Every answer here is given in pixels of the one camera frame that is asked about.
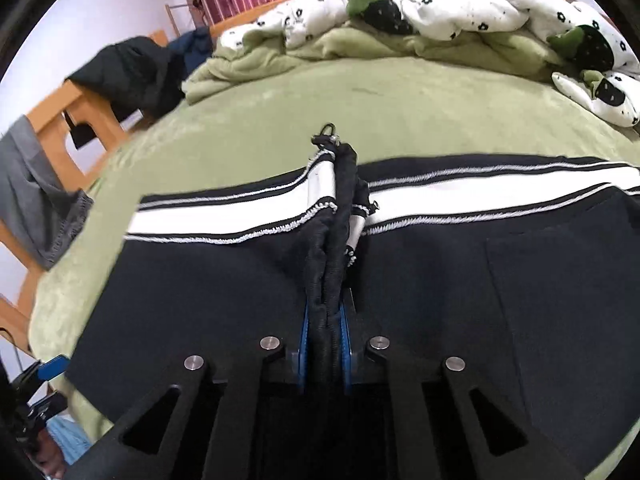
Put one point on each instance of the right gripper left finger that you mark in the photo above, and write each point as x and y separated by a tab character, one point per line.
299	357

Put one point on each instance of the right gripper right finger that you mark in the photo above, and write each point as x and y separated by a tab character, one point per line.
354	343

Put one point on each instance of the black pants with white stripe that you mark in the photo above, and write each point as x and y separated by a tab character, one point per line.
501	294

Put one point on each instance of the person's left hand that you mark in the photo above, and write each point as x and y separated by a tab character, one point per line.
49	457

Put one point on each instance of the grey denim garment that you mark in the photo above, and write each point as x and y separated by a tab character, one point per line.
35	207

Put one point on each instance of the green fleece bed blanket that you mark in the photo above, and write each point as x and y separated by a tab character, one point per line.
385	106

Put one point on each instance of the navy blue garment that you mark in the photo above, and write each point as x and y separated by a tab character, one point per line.
193	48

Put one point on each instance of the black garment on footboard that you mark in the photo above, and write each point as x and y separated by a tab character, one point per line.
135	75

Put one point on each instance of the white floral green duvet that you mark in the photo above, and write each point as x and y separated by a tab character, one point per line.
595	65

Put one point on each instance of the wooden bed frame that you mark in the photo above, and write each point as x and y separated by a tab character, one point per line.
60	129

